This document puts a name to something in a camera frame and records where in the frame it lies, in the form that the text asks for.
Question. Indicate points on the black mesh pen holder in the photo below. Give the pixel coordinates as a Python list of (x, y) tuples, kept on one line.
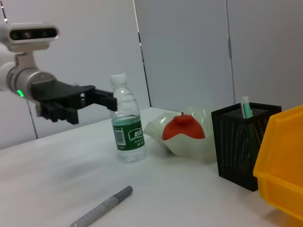
[(236, 153)]

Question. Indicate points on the red-orange knitted orange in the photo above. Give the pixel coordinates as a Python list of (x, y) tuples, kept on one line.
[(182, 128)]

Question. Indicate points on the grey vented wrist camera box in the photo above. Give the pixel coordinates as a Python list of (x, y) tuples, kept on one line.
[(33, 35)]

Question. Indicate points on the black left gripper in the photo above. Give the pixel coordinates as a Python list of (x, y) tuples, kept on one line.
[(56, 94)]

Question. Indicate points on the green pen with white cap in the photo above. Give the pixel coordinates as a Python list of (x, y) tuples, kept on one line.
[(246, 108)]

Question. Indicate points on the grey marker pen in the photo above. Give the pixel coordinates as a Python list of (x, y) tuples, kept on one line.
[(101, 208)]

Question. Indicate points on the clear green-label water bottle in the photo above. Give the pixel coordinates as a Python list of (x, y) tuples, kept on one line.
[(127, 132)]

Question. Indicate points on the pale green wavy glass plate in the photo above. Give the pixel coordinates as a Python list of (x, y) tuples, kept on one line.
[(189, 149)]

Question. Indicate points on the yellow plastic bin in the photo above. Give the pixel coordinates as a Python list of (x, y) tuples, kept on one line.
[(281, 165)]

